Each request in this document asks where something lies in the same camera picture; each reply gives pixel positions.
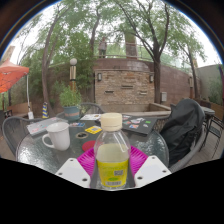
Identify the round dark patio table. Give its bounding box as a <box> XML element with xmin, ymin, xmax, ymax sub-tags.
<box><xmin>199</xmin><ymin>105</ymin><xmax>216</xmax><ymax>118</ymax></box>

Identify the silver laptop with stickers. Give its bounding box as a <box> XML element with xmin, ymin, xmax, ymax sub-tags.
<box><xmin>26</xmin><ymin>116</ymin><xmax>69</xmax><ymax>136</ymax></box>

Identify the white mug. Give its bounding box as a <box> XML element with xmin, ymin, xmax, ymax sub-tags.
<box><xmin>41</xmin><ymin>121</ymin><xmax>71</xmax><ymax>152</ymax></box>

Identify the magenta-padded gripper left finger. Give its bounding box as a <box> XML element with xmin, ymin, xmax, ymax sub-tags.
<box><xmin>54</xmin><ymin>146</ymin><xmax>101</xmax><ymax>189</ymax></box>

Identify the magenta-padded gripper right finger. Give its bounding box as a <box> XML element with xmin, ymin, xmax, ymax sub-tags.
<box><xmin>128</xmin><ymin>145</ymin><xmax>172</xmax><ymax>188</ymax></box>

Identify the lamp post with globe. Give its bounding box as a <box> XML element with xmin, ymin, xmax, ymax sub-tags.
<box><xmin>68</xmin><ymin>57</ymin><xmax>78</xmax><ymax>93</ymax></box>

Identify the potted green plant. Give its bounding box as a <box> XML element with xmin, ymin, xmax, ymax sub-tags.
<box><xmin>59</xmin><ymin>85</ymin><xmax>83</xmax><ymax>122</ymax></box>

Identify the person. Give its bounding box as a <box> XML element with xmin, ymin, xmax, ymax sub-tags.
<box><xmin>97</xmin><ymin>36</ymin><xmax>108</xmax><ymax>58</ymax></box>

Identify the small colourful booklet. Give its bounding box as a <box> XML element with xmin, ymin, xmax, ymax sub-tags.
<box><xmin>69</xmin><ymin>121</ymin><xmax>86</xmax><ymax>128</ymax></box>

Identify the black backpack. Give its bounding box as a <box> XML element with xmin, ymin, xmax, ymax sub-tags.
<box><xmin>159</xmin><ymin>98</ymin><xmax>206</xmax><ymax>168</ymax></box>

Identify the grey wicker chair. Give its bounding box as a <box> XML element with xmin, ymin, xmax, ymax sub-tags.
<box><xmin>79</xmin><ymin>101</ymin><xmax>106</xmax><ymax>116</ymax></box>
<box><xmin>156</xmin><ymin>114</ymin><xmax>209</xmax><ymax>174</ymax></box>
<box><xmin>2</xmin><ymin>115</ymin><xmax>43</xmax><ymax>158</ymax></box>

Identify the striped traffic cone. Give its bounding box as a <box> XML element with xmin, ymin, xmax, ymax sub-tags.
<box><xmin>41</xmin><ymin>101</ymin><xmax>50</xmax><ymax>119</ymax></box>

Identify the flat round red coaster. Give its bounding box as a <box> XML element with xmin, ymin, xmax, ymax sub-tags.
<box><xmin>81</xmin><ymin>139</ymin><xmax>98</xmax><ymax>153</ymax></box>

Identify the black laptop with stickers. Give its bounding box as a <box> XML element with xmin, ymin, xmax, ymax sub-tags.
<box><xmin>120</xmin><ymin>114</ymin><xmax>158</xmax><ymax>135</ymax></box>

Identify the yellow card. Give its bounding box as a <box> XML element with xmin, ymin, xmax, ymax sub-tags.
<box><xmin>84</xmin><ymin>125</ymin><xmax>103</xmax><ymax>135</ymax></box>

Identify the clear bottle with yellow label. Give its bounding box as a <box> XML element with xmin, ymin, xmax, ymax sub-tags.
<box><xmin>93</xmin><ymin>112</ymin><xmax>132</xmax><ymax>191</ymax></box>

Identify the white printed paper sheet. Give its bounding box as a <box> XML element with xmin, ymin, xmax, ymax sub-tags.
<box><xmin>79</xmin><ymin>113</ymin><xmax>103</xmax><ymax>122</ymax></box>

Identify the orange patio umbrella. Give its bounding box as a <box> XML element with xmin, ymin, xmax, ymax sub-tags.
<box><xmin>0</xmin><ymin>59</ymin><xmax>34</xmax><ymax>120</ymax></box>

